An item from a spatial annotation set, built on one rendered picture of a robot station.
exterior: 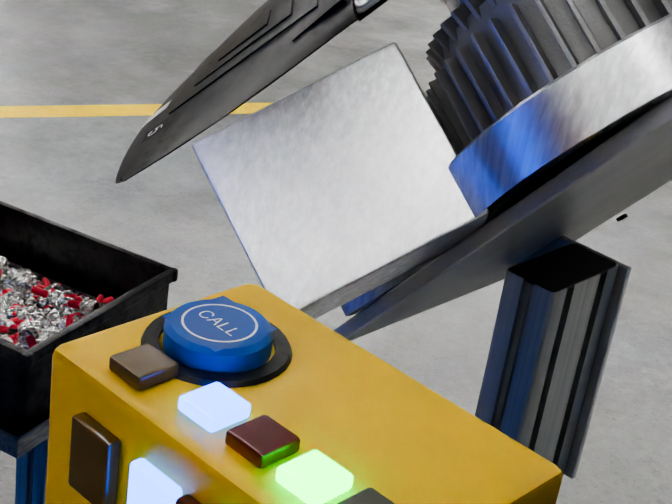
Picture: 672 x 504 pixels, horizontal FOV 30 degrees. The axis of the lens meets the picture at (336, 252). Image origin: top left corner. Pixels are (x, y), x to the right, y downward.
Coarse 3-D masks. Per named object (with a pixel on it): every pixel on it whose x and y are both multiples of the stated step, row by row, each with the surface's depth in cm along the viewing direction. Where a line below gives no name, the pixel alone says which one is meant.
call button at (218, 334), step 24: (192, 312) 46; (216, 312) 46; (240, 312) 47; (168, 336) 45; (192, 336) 45; (216, 336) 45; (240, 336) 45; (264, 336) 45; (192, 360) 44; (216, 360) 44; (240, 360) 44; (264, 360) 45
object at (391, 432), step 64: (64, 384) 45; (128, 384) 43; (192, 384) 44; (256, 384) 44; (320, 384) 45; (384, 384) 45; (64, 448) 46; (128, 448) 43; (192, 448) 40; (320, 448) 41; (384, 448) 42; (448, 448) 42; (512, 448) 43
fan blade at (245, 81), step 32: (288, 0) 97; (320, 0) 93; (352, 0) 91; (256, 32) 98; (288, 32) 94; (320, 32) 91; (224, 64) 98; (256, 64) 94; (288, 64) 91; (192, 96) 99; (224, 96) 94; (192, 128) 94; (128, 160) 97
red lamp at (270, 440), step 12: (252, 420) 41; (264, 420) 41; (228, 432) 40; (240, 432) 40; (252, 432) 40; (264, 432) 41; (276, 432) 41; (288, 432) 41; (228, 444) 40; (240, 444) 40; (252, 444) 40; (264, 444) 40; (276, 444) 40; (288, 444) 40; (252, 456) 40; (264, 456) 40; (276, 456) 40
